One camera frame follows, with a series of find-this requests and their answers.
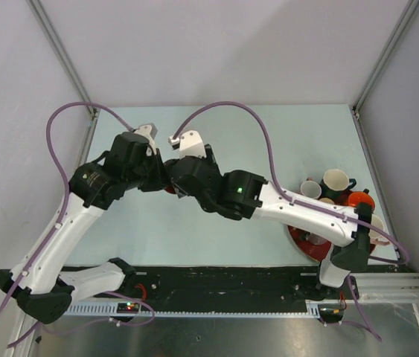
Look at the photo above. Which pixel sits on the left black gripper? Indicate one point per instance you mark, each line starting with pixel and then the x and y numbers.
pixel 158 182

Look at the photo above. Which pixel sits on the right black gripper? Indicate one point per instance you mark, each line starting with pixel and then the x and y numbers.
pixel 210 160

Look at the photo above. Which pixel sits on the salmon pink printed mug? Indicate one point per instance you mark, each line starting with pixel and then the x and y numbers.
pixel 311 189

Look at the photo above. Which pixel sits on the small orange-red mug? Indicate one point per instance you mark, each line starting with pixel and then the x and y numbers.
pixel 327 201

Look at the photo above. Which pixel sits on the dark green mug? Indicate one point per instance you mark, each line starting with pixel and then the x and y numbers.
pixel 335 182

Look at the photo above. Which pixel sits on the large orange mug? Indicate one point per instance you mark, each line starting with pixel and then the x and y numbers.
pixel 360 197

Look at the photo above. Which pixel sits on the red mug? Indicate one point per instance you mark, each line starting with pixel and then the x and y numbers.
pixel 171 189

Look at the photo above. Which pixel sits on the mauve mug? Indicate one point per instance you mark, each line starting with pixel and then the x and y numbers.
pixel 312 238

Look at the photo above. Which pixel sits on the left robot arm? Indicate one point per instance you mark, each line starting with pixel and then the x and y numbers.
pixel 38 283

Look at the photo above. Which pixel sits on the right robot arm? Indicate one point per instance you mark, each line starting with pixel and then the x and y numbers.
pixel 344 227

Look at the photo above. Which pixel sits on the round red tray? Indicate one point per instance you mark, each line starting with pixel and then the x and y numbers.
pixel 315 252

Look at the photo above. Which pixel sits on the small circuit board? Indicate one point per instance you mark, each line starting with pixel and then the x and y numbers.
pixel 128 307

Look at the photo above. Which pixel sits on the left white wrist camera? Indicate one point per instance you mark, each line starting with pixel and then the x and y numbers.
pixel 148 131

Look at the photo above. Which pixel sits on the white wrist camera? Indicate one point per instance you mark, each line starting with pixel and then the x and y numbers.
pixel 189 143
pixel 148 131

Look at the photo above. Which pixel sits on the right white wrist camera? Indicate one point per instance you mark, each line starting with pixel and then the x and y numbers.
pixel 189 143

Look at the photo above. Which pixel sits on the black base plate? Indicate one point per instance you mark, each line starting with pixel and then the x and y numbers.
pixel 232 289

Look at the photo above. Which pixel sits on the white slotted cable duct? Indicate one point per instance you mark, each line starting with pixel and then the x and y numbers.
pixel 108 308

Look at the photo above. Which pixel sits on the left aluminium frame post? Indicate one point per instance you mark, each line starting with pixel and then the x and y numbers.
pixel 54 39

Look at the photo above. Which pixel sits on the aluminium frame post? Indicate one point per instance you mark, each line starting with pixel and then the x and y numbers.
pixel 401 28
pixel 54 39

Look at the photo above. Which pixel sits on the right aluminium frame post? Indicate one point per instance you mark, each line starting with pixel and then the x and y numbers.
pixel 401 28

